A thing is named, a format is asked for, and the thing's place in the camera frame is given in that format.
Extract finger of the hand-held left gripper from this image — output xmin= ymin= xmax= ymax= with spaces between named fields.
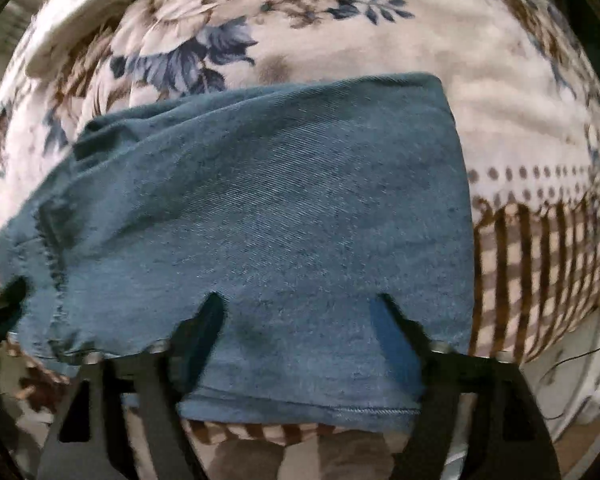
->
xmin=0 ymin=277 xmax=32 ymax=347

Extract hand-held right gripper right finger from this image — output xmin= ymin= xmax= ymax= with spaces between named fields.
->
xmin=370 ymin=294 xmax=564 ymax=480

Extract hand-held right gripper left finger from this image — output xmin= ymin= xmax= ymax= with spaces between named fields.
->
xmin=37 ymin=292 xmax=227 ymax=480

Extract blue denim pants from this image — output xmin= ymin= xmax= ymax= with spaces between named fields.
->
xmin=0 ymin=72 xmax=477 ymax=434

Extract white folded pants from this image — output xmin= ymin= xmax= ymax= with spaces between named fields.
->
xmin=24 ymin=0 xmax=181 ymax=78

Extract white bedside table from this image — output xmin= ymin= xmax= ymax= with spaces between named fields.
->
xmin=522 ymin=305 xmax=600 ymax=443

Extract floral quilt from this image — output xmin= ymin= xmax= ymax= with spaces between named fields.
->
xmin=0 ymin=0 xmax=600 ymax=447

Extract black cable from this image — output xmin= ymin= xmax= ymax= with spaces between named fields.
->
xmin=537 ymin=330 xmax=600 ymax=386

